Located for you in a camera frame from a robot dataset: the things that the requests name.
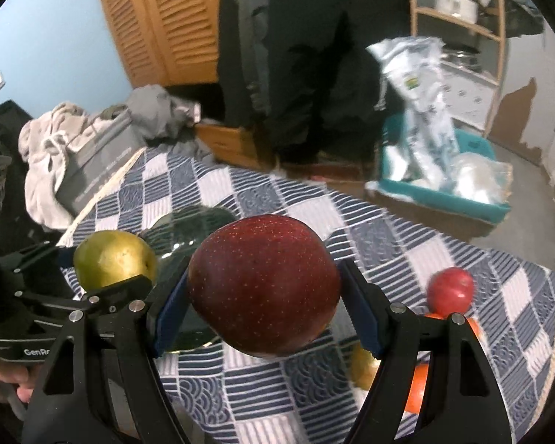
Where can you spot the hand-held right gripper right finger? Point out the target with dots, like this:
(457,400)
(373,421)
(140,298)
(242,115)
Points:
(360,319)

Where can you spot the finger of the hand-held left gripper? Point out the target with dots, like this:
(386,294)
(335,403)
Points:
(115,292)
(67,256)

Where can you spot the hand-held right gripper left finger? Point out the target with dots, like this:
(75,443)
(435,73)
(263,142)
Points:
(169,319)

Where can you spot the yellow-green pear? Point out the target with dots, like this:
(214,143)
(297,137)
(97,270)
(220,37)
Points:
(111,259)

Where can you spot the glass bowl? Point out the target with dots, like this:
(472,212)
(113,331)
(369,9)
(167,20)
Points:
(185,231)

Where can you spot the large dark red apple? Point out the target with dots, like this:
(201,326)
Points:
(263,286)

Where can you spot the person's left hand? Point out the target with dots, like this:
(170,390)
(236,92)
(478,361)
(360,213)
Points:
(2,379)

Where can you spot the small yellow pear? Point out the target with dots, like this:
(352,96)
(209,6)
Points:
(363,367)

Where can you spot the blue white patterned tablecloth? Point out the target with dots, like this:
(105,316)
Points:
(397,249)

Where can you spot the beige cloth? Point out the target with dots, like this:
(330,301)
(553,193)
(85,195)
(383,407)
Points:
(41,171)

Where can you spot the small bright red apple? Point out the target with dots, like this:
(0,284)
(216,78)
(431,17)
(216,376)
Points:
(451,289)

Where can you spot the cardboard box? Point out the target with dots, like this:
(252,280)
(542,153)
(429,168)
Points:
(444,225)

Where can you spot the teal box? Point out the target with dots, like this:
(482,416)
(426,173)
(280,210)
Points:
(444,201)

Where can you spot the clear plastic bag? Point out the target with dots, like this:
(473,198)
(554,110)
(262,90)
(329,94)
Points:
(476,175)

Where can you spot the wooden drawer box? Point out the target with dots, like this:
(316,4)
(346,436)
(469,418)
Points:
(226,141)

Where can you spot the white printed bag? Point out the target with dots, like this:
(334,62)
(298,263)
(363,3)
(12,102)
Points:
(421,101)

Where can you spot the white patterned cabinet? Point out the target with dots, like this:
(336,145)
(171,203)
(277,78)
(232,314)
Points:
(467,95)

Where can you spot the wooden louvered door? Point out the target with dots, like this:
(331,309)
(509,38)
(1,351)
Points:
(166,18)

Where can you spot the dark hanging clothes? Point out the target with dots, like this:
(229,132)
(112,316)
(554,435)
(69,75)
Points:
(305,55)

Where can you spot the wooden shelf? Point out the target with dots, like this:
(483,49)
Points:
(499,55)

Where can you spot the metal pot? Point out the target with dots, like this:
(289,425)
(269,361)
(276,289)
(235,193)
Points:
(453,4)

